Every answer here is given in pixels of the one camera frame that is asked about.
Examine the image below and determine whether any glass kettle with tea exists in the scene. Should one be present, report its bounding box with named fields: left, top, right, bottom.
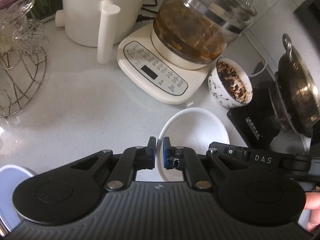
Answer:
left=151, top=0, right=257, bottom=65

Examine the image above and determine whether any speckled patterned bowl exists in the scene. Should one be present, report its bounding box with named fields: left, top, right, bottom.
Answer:
left=208, top=57, right=253, bottom=108

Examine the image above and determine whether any steel wok pan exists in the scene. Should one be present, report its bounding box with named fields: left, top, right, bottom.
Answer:
left=268, top=34, right=319, bottom=138

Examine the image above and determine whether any light blue bowl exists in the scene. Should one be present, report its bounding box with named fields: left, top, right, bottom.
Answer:
left=1, top=165, right=37, bottom=236

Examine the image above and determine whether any wire glass rack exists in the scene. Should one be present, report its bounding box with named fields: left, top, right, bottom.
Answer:
left=1, top=0, right=47, bottom=118

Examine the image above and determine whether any plain white bowl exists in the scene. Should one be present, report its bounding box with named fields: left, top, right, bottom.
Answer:
left=156, top=107, right=230, bottom=181

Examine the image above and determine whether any right hand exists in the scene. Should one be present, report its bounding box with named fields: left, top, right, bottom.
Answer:
left=304, top=185, right=320, bottom=232

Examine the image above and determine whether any white pot with handle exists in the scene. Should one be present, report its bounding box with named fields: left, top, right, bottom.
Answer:
left=55, top=0, right=144, bottom=64

